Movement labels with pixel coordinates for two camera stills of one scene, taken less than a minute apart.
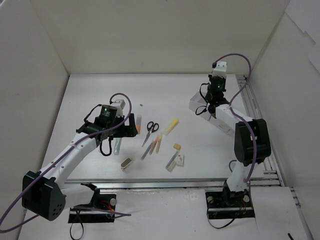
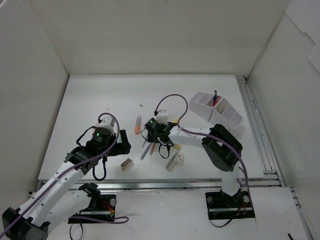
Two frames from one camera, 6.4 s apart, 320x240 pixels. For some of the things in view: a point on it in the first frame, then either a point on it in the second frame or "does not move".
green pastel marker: (172, 163) does not move
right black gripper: (213, 107) to (160, 135)
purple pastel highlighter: (146, 151) does not move
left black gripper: (127, 127) to (122, 144)
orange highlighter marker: (138, 121) does not move
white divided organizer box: (226, 115) does not move
